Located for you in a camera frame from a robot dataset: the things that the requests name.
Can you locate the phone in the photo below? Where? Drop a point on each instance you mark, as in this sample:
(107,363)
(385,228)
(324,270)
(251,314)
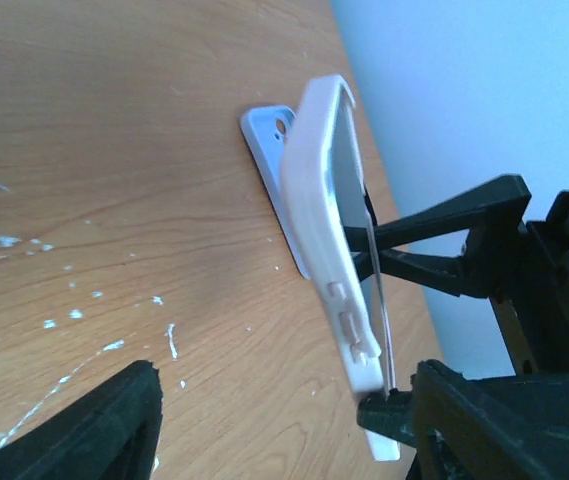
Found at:
(264,129)
(370,365)

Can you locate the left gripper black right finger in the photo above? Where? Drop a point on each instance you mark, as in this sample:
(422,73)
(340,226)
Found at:
(514,427)

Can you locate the pink phone case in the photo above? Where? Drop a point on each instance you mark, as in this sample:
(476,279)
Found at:
(308,196)

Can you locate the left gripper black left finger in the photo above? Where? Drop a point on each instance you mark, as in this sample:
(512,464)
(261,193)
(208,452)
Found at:
(111,432)

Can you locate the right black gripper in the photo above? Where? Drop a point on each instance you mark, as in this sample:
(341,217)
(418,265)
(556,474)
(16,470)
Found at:
(522,267)

